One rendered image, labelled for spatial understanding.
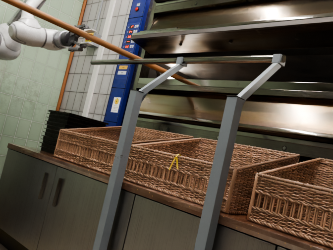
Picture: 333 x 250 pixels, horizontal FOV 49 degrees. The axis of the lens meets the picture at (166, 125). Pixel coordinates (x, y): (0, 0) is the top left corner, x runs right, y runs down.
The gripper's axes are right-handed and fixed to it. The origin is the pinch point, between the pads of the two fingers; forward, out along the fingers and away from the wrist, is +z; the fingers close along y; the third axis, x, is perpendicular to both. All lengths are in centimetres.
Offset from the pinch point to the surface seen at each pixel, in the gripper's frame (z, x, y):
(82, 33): 1.7, 4.8, 0.2
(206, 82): 25, -63, 3
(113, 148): 21, -13, 49
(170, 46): -5, -59, -18
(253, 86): 87, -12, 17
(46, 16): 1.7, 23.5, 0.3
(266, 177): 98, -14, 46
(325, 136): 96, -58, 24
